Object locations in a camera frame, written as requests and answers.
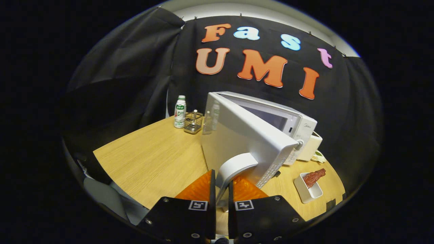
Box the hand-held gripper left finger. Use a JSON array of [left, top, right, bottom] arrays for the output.
[[137, 169, 217, 244]]

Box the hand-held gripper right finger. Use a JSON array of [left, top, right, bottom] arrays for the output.
[[228, 175, 305, 244]]

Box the white microwave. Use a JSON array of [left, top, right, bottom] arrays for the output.
[[201, 91, 318, 208]]

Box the brown meat piece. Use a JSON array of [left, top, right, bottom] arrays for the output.
[[303, 168, 327, 189]]

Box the white rectangular tray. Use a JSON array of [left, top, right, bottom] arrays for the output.
[[294, 172, 323, 204]]

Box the white bottle with green label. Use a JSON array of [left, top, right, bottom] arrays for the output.
[[174, 95, 187, 129]]

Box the white toaster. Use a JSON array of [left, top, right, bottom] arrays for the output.
[[297, 131, 323, 162]]

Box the grey office chair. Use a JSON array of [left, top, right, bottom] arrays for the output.
[[77, 159, 150, 226]]

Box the metal wire holder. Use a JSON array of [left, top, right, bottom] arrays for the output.
[[183, 109, 204, 135]]

